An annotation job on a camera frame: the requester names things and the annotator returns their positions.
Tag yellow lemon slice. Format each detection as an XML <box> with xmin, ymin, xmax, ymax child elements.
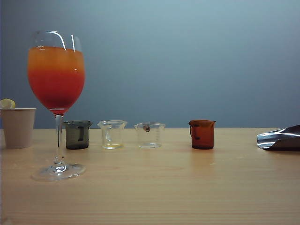
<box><xmin>0</xmin><ymin>98</ymin><xmax>16</xmax><ymax>110</ymax></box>

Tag clear measuring cup brown spot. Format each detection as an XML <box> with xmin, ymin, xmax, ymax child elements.
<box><xmin>134</xmin><ymin>122</ymin><xmax>166</xmax><ymax>149</ymax></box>

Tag clear measuring cup yellow residue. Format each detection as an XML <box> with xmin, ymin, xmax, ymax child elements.
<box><xmin>97</xmin><ymin>120</ymin><xmax>128</xmax><ymax>150</ymax></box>

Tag amber small measuring cup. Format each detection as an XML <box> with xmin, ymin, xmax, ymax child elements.
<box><xmin>188</xmin><ymin>119</ymin><xmax>217</xmax><ymax>150</ymax></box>

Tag grey smoked small measuring cup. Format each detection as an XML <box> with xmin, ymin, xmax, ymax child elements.
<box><xmin>63</xmin><ymin>120</ymin><xmax>93</xmax><ymax>150</ymax></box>

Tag beige paper cup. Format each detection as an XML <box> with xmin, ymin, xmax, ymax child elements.
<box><xmin>0</xmin><ymin>107</ymin><xmax>37</xmax><ymax>149</ymax></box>

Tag wine glass with orange-red drink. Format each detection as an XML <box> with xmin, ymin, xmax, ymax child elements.
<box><xmin>27</xmin><ymin>30</ymin><xmax>87</xmax><ymax>182</ymax></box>

